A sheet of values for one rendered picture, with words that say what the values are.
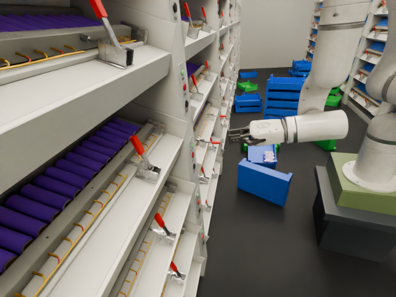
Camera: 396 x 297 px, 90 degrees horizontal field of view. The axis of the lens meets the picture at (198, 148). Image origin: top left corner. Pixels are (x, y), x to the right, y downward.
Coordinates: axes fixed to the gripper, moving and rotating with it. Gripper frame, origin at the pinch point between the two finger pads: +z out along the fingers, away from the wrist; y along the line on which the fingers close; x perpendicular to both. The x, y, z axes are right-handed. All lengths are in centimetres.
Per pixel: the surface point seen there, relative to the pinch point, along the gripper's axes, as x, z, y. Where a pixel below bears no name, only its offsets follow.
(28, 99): -31, 8, 48
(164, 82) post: -25.3, 10.5, 18.4
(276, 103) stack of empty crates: 39, -23, -125
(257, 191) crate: 59, -3, -34
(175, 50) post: -30.7, 6.8, 16.0
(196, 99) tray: -12.5, 12.6, -8.0
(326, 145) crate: 68, -56, -92
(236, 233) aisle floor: 62, 9, -6
